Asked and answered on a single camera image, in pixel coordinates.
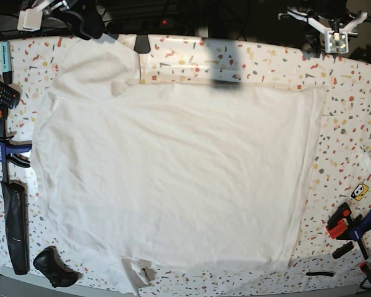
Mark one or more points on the black TV remote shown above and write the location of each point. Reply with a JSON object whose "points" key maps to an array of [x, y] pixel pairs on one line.
{"points": [[9, 96]]}

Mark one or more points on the small black bar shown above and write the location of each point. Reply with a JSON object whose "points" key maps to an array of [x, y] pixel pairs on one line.
{"points": [[341, 251]]}

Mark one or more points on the yellow cartoon face sticker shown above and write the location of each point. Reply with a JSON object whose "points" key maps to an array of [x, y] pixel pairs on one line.
{"points": [[359, 192]]}

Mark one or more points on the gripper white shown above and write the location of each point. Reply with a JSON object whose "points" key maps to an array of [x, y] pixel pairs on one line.
{"points": [[82, 17], [327, 34]]}

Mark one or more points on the black power strip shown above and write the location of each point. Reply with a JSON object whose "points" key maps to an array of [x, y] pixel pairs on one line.
{"points": [[149, 23]]}

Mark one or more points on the black game controller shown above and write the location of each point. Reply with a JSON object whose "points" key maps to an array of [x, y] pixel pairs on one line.
{"points": [[50, 265]]}

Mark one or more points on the red blue bar clamp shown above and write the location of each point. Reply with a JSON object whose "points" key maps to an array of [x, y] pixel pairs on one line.
{"points": [[343, 227]]}

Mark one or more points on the teal highlighter marker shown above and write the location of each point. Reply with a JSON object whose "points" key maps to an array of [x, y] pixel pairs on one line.
{"points": [[6, 62]]}

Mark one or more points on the blue black bar clamp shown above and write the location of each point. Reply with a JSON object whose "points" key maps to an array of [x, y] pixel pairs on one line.
{"points": [[10, 151]]}

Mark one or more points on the white T-shirt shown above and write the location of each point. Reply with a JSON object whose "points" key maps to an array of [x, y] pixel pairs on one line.
{"points": [[184, 176]]}

